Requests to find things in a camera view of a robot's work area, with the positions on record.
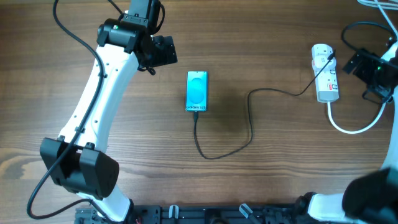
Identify white USB charger plug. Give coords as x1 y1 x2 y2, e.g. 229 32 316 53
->
312 54 336 72

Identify Galaxy S25 smartphone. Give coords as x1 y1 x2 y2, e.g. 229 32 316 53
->
185 71 208 111

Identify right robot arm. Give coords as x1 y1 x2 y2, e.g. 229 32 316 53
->
290 43 397 223

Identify white cables at corner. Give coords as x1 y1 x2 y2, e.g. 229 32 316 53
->
356 0 398 11

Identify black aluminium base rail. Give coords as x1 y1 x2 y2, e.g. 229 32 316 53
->
73 203 307 224

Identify black USB-C charging cable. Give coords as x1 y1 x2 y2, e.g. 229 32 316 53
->
193 50 336 161

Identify white power strip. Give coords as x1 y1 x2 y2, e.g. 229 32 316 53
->
312 44 339 103

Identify white power strip cord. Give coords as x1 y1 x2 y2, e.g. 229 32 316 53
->
326 0 398 135

